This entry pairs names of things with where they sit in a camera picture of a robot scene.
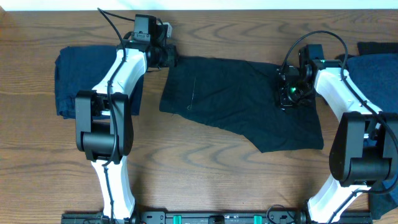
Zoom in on dark blue shorts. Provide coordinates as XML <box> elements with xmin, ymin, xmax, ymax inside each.
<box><xmin>54</xmin><ymin>45</ymin><xmax>145</xmax><ymax>119</ymax></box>

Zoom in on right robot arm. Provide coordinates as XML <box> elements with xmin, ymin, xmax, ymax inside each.
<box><xmin>278</xmin><ymin>44</ymin><xmax>397</xmax><ymax>223</ymax></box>

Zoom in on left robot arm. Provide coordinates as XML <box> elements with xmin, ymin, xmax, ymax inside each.
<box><xmin>62</xmin><ymin>14</ymin><xmax>178</xmax><ymax>223</ymax></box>

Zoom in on blue garment in pile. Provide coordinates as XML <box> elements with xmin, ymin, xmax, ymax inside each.
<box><xmin>345</xmin><ymin>52</ymin><xmax>398</xmax><ymax>206</ymax></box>

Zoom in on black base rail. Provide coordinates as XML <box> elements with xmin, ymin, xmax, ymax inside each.
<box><xmin>61</xmin><ymin>210</ymin><xmax>373</xmax><ymax>224</ymax></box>

